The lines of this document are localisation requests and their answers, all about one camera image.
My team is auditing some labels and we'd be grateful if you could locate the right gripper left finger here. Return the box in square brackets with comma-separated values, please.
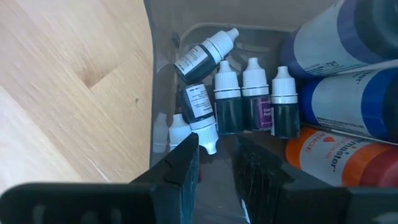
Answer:
[0, 133, 200, 224]

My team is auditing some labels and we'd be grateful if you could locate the large violet food coloring bottle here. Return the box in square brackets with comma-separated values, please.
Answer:
[279, 0, 398, 78]

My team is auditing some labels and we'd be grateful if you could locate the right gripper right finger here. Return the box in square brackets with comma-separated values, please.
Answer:
[238, 134, 398, 224]

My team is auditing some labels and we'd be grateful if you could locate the small dark red coloring bottle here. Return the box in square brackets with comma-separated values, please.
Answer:
[169, 113, 193, 152]

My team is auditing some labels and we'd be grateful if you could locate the small dark food coloring bottle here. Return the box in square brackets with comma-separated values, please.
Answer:
[213, 60, 244, 135]
[180, 82, 220, 156]
[271, 65, 301, 140]
[173, 27, 240, 85]

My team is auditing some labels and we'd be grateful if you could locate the grey translucent plastic bin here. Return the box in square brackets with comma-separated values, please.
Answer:
[144, 0, 398, 224]

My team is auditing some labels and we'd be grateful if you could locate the small purple-label food coloring bottle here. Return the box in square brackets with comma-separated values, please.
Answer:
[241, 57, 274, 131]

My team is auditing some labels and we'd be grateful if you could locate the large orange food coloring bottle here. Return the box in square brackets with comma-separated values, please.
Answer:
[285, 126, 398, 189]

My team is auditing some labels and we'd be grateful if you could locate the large blue food coloring bottle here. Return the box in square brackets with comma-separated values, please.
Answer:
[298, 67, 398, 144]

